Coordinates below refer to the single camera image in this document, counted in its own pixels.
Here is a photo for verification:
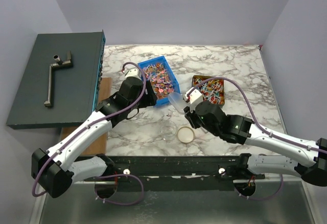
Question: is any metal candy tin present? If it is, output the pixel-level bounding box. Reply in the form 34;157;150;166
197;79;225;107

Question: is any round jar lid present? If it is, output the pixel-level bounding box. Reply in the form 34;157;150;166
177;126;195;143

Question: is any blue candy bin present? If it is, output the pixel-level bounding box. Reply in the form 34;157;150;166
138;56;180;107

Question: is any clear glass jar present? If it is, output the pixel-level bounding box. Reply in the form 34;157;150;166
160;120;177;140

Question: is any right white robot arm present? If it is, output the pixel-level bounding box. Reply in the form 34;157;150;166
183;101;326;187

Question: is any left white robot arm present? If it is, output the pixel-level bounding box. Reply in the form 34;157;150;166
31;77;156;198

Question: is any dark grey box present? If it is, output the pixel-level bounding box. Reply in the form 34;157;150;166
6;32;106;130

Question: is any wooden board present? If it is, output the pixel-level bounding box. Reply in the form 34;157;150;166
60;78;112;156

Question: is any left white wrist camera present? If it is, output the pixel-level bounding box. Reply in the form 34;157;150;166
124;68;142;80

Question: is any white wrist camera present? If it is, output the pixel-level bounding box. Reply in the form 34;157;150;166
183;89;203;108
124;68;142;80

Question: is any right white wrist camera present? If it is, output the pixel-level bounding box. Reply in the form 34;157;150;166
183;89;203;108

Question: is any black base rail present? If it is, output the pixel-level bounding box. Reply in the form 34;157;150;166
94;155;266;192

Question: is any metal crank handle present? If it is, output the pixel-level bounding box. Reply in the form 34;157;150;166
43;51;74;108

